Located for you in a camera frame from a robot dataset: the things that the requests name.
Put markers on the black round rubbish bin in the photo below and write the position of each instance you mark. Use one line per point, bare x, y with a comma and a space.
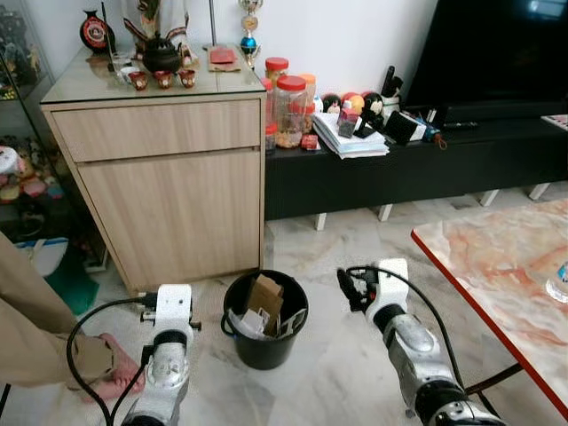
264, 351

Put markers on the crumpled white paper trash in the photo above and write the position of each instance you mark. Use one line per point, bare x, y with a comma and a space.
248, 325

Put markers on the brown cardboard piece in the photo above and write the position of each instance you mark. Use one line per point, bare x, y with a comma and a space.
264, 300

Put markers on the black low television console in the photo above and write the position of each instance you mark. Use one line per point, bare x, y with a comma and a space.
417, 173

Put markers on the stack of white papers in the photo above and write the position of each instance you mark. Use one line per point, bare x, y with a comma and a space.
348, 144

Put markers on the pink marble coffee table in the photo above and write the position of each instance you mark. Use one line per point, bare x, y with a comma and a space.
506, 266

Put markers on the small red box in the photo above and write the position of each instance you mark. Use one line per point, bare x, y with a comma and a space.
309, 141

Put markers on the large red lid plastic jar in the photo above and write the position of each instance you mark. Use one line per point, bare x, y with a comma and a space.
290, 114

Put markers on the clear plastic bottle blue label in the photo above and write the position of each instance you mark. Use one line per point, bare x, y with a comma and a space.
559, 284

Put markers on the orange lid plastic jar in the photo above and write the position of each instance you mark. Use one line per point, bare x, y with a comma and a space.
308, 89

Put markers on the light wooden cabinet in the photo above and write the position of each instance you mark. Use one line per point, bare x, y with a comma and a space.
169, 204

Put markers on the small red lid plastic jar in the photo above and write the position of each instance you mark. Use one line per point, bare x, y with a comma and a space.
277, 67

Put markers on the colourful magazine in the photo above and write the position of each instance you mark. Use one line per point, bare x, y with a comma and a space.
557, 122

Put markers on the red box on wooden stand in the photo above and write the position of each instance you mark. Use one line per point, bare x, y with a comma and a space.
222, 58

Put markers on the black flat television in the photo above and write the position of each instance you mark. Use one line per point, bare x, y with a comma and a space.
493, 53

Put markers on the gold trophy blue ball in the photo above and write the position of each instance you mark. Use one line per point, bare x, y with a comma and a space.
250, 40

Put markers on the small red tea cup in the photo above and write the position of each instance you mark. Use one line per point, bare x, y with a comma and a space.
163, 79
186, 77
138, 81

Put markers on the green floor mat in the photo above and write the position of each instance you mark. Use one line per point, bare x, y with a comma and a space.
73, 282

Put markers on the dark round teapot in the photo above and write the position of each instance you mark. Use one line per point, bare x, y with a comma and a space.
161, 55

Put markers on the person in beige trousers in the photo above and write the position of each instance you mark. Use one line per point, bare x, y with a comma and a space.
35, 328

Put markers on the white robed statue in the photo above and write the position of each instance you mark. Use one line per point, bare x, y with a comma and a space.
164, 16

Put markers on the red black round vase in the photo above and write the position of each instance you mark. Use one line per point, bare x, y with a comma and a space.
96, 32

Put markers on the glass display cabinet with toys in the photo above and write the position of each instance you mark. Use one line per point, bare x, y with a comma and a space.
18, 133

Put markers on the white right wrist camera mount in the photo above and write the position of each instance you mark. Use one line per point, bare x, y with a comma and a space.
390, 282

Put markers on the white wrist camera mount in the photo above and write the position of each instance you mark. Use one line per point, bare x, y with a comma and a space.
390, 282
174, 306

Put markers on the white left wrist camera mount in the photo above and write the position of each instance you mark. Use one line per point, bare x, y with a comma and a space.
174, 306

